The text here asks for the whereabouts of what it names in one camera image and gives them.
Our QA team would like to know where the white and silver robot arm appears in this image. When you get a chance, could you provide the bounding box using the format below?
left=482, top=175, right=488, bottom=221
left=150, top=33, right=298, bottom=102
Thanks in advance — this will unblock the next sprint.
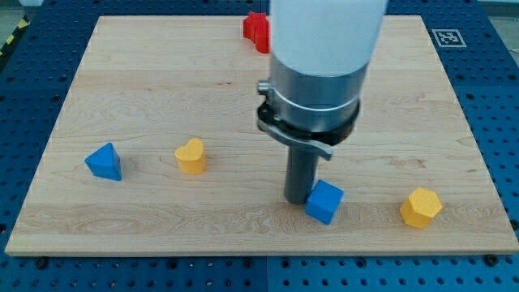
left=257, top=0, right=388, bottom=160

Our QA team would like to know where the yellow heart block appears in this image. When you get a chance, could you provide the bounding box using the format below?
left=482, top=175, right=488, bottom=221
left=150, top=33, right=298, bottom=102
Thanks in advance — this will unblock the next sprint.
left=174, top=138, right=206, bottom=174

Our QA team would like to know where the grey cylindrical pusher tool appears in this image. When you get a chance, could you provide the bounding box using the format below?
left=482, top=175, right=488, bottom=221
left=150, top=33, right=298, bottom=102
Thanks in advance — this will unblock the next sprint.
left=284, top=148, right=319, bottom=205

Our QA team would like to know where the blue cube block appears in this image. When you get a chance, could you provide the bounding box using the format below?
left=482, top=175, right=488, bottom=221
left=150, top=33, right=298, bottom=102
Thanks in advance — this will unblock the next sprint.
left=305, top=180, right=344, bottom=225

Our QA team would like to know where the light wooden board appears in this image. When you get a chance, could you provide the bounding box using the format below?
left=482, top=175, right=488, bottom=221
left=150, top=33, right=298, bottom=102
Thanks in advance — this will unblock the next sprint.
left=6, top=15, right=518, bottom=257

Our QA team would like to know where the red star block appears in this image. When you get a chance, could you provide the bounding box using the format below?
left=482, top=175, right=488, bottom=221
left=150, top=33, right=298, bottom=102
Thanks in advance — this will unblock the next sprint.
left=242, top=11, right=270, bottom=54

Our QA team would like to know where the blue triangular prism block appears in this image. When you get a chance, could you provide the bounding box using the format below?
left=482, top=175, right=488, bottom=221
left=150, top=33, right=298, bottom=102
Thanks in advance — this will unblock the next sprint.
left=84, top=143, right=122, bottom=181

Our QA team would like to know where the yellow hexagon block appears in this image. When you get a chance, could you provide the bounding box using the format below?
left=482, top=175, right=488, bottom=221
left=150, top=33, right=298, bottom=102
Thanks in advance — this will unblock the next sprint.
left=400, top=187, right=443, bottom=229

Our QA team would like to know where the white fiducial marker tag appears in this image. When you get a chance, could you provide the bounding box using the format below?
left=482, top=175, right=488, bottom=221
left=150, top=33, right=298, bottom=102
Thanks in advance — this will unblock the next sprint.
left=432, top=28, right=466, bottom=48

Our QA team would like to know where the yellow black hazard tape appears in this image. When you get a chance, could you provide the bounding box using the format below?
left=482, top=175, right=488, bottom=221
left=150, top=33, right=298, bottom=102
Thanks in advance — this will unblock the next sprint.
left=1, top=14, right=31, bottom=58

